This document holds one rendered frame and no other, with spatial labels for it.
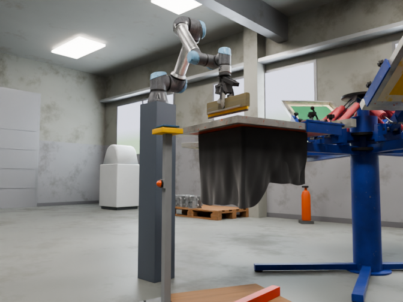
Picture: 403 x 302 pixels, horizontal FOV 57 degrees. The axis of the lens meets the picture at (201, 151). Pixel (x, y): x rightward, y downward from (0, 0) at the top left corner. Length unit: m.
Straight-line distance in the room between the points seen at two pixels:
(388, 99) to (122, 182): 6.53
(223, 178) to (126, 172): 6.29
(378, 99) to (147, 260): 1.76
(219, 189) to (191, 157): 5.92
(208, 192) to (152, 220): 0.50
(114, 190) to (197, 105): 2.55
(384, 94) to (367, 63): 3.90
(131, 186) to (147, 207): 5.77
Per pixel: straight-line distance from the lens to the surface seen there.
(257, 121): 1.90
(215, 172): 2.12
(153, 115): 2.54
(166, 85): 2.66
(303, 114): 4.04
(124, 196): 8.22
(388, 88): 2.35
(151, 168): 2.51
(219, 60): 2.23
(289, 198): 6.56
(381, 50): 6.25
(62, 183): 10.06
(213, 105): 2.25
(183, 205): 6.76
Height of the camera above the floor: 0.68
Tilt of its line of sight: 4 degrees up
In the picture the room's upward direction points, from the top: straight up
